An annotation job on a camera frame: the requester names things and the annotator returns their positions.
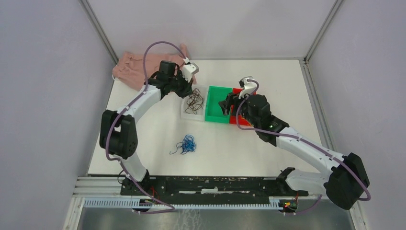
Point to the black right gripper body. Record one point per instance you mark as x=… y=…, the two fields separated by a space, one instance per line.
x=232 y=99

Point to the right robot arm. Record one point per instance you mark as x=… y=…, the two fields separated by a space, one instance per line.
x=342 y=178

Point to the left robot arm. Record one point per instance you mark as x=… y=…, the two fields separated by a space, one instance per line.
x=118 y=134

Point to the red plastic bin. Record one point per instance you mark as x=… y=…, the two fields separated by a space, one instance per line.
x=233 y=119

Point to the green plastic bin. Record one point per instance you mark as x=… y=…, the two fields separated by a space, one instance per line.
x=213 y=111

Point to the clear plastic bin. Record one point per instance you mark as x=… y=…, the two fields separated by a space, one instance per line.
x=193 y=106

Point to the pink cloth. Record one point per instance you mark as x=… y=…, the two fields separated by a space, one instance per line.
x=130 y=71

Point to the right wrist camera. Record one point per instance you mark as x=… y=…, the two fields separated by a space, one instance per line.
x=248 y=85

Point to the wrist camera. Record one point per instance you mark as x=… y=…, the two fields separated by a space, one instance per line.
x=248 y=85
x=188 y=70

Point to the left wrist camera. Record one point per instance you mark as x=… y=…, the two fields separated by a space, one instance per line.
x=188 y=70

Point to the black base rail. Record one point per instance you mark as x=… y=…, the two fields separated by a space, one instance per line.
x=199 y=190

